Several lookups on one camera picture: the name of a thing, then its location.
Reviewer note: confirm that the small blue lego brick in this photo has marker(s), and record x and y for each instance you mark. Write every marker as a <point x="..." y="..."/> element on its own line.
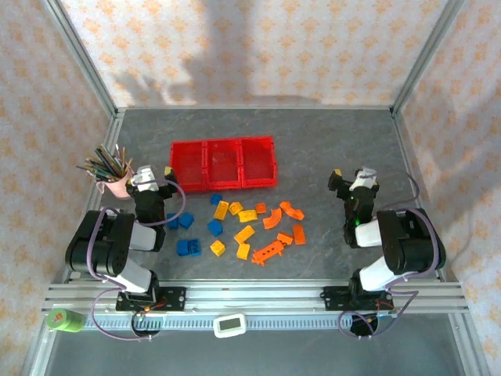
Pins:
<point x="215" y="227"/>
<point x="182" y="248"/>
<point x="172" y="222"/>
<point x="186" y="220"/>
<point x="194" y="246"/>
<point x="215" y="199"/>

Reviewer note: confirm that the long yellow lego brick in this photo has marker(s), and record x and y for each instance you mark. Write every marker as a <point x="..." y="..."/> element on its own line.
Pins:
<point x="221" y="210"/>

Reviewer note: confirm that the small yellow lego brick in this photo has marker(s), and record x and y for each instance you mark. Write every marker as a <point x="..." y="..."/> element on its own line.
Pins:
<point x="235" y="208"/>
<point x="217" y="248"/>

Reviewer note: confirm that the small orange lego brick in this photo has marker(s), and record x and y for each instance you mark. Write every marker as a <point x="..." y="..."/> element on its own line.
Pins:
<point x="261" y="208"/>

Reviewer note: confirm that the long orange holed lego beam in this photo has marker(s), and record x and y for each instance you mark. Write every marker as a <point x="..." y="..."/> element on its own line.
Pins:
<point x="268" y="252"/>

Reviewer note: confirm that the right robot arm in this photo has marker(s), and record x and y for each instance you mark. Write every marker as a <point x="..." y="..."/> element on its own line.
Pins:
<point x="411" y="243"/>

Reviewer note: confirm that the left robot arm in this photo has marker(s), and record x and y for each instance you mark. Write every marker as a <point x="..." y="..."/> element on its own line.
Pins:
<point x="98" y="243"/>

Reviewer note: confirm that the pink cup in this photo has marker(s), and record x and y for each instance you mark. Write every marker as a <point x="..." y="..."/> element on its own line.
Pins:
<point x="117" y="187"/>

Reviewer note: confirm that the bunch of coloured pencils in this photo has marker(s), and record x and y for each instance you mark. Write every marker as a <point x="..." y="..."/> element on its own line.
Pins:
<point x="105" y="164"/>

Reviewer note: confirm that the white digital timer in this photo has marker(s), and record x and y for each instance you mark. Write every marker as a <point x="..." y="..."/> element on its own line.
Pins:
<point x="229" y="324"/>

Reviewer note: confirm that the green tape roll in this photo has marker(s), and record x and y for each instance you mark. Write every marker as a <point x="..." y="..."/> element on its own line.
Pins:
<point x="64" y="320"/>

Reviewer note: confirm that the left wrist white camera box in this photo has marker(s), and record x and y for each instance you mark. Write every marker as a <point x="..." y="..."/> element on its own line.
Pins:
<point x="141" y="178"/>

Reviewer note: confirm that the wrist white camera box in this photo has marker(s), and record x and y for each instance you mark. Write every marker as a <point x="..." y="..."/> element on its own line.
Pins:
<point x="365" y="176"/>
<point x="141" y="178"/>

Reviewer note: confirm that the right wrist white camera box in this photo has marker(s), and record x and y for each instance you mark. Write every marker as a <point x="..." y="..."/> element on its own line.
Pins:
<point x="365" y="176"/>

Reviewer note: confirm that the aluminium frame rail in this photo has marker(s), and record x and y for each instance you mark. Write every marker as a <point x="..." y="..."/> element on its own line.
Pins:
<point x="404" y="145"/>
<point x="112" y="135"/>
<point x="254" y="107"/>

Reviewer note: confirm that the wide aluminium base rail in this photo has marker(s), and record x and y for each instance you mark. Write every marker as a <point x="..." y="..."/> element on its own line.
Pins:
<point x="254" y="297"/>

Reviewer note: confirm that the aluminium frame post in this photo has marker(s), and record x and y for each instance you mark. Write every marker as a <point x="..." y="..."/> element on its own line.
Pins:
<point x="425" y="58"/>
<point x="83" y="62"/>

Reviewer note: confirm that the aluminium frame leg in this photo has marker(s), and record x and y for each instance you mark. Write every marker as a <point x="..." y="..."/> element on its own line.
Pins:
<point x="467" y="344"/>
<point x="37" y="352"/>

